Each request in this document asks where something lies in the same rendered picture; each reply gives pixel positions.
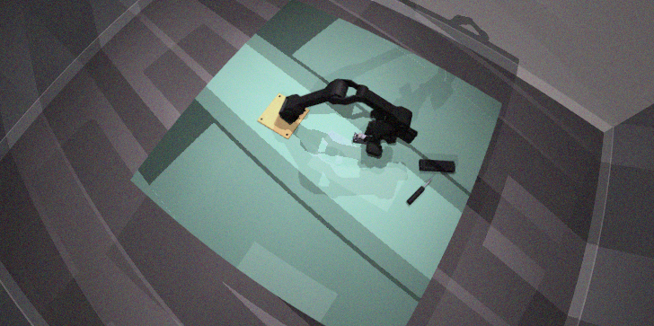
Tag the black-handled screwdriver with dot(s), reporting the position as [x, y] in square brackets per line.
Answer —
[416, 194]

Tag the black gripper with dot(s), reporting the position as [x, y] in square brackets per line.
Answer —
[374, 127]

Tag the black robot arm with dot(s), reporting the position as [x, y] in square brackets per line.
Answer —
[397, 119]

